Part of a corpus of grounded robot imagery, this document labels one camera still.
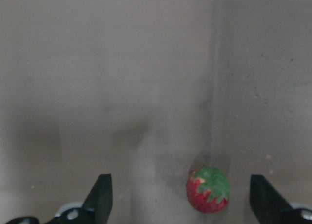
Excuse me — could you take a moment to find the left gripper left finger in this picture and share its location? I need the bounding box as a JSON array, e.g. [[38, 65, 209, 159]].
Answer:
[[49, 174, 113, 224]]

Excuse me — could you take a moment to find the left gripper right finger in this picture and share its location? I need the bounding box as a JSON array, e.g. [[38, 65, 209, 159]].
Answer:
[[249, 174, 312, 224]]

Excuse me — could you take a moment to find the strawberry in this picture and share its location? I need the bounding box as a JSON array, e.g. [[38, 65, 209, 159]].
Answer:
[[186, 167, 230, 214]]

